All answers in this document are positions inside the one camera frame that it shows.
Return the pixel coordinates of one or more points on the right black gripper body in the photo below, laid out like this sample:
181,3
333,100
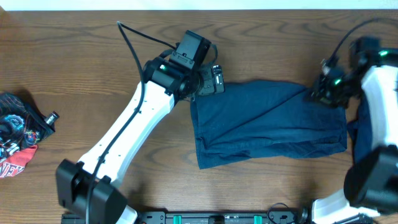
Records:
337,91

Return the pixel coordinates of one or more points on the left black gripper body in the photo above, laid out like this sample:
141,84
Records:
206,87

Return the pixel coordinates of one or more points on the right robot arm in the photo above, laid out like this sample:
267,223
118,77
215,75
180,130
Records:
370,186

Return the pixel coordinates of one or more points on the dark blue garment at right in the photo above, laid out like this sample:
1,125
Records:
360,132

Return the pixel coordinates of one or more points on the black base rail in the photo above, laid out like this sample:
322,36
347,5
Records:
278,217

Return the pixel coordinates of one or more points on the red printed garment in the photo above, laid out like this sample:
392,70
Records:
16,163

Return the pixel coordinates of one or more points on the small black metal cylinder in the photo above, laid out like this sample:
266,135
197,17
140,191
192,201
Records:
51,118

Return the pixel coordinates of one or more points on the dark blue shorts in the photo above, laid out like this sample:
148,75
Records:
264,119

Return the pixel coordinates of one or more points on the black printed t-shirt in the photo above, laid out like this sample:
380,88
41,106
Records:
21,125

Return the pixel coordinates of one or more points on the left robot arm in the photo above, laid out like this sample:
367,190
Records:
89,188

